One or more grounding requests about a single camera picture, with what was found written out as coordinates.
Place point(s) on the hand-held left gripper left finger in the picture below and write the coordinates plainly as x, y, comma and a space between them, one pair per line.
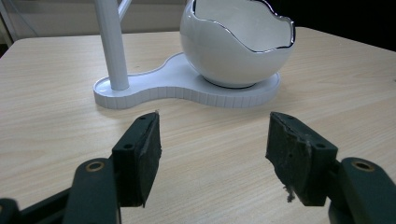
137, 155

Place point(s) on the white stand with post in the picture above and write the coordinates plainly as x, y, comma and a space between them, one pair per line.
174, 87

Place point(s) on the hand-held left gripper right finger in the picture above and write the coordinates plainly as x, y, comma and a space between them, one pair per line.
306, 165

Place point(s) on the white eggshell-shaped ceramic bowl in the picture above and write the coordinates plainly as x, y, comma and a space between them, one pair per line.
233, 43

